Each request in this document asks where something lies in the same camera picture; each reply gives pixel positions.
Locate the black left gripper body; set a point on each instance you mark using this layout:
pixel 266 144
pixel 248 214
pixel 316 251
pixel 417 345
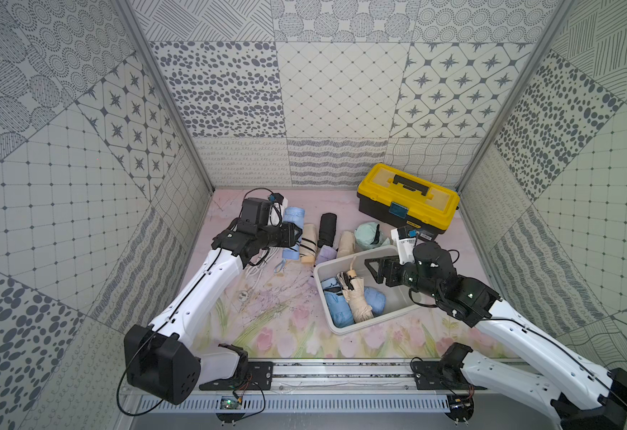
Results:
pixel 287 235

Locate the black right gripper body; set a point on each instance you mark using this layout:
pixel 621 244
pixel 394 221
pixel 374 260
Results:
pixel 400 274

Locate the white plastic storage box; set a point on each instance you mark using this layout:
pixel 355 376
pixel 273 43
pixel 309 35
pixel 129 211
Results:
pixel 387 303

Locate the small light blue umbrella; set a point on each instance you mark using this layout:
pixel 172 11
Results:
pixel 294 220

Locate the beige umbrella wooden handle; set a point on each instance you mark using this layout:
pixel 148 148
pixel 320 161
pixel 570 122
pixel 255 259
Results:
pixel 353 291

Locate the mint green umbrella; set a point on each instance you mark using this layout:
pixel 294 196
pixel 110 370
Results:
pixel 369 236

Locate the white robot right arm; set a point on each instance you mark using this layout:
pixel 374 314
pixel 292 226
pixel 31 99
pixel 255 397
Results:
pixel 573 391

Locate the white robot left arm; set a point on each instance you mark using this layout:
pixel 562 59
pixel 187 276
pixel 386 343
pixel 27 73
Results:
pixel 159 356

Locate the beige umbrella right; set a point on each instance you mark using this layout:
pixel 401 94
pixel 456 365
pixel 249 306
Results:
pixel 346 244

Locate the lavender folded umbrella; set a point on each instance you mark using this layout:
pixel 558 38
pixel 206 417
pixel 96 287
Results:
pixel 326 254

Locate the black folded umbrella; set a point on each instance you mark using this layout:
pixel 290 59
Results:
pixel 327 230

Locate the yellow black tool box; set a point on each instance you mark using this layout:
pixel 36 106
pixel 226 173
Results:
pixel 402 200

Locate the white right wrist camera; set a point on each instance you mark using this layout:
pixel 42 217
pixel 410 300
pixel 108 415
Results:
pixel 404 239

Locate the aluminium rail with mounts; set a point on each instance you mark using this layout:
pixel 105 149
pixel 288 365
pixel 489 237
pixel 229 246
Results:
pixel 365 387

